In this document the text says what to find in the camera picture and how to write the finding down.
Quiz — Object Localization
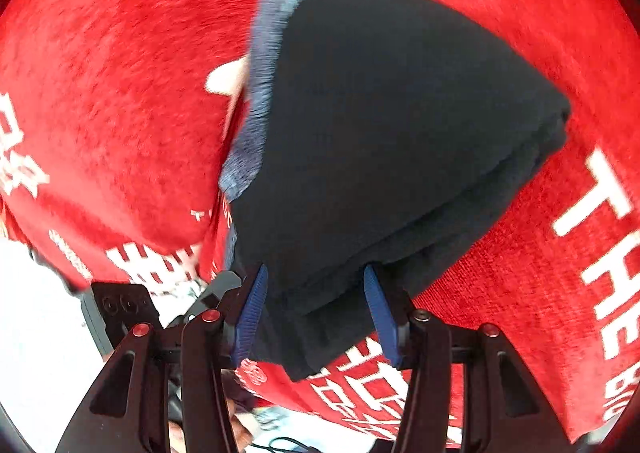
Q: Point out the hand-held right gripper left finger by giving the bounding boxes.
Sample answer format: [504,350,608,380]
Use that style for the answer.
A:
[55,263,269,453]

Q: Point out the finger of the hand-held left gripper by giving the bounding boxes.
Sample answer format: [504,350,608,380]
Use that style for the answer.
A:
[185,270,246,321]

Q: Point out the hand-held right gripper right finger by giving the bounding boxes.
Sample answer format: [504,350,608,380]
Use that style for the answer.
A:
[363,264,571,453]

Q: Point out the black pants with blue stripes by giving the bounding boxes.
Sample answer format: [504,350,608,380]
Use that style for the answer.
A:
[217,0,573,384]

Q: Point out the red printed blanket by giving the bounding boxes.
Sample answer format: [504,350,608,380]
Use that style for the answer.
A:
[0,0,640,451]

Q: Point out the black cable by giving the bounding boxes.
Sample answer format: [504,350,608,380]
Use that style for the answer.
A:
[250,437,321,453]

